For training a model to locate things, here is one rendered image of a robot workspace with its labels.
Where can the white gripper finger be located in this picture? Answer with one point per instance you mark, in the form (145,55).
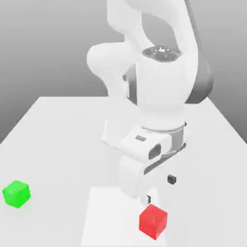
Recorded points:
(171,179)
(147,198)

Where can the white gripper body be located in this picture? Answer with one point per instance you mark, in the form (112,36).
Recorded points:
(131,173)

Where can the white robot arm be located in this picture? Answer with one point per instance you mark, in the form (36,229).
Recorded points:
(160,86)

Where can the small red cube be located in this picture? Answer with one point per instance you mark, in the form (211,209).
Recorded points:
(152,222)

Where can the small green cube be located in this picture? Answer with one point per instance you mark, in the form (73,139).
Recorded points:
(16,194)

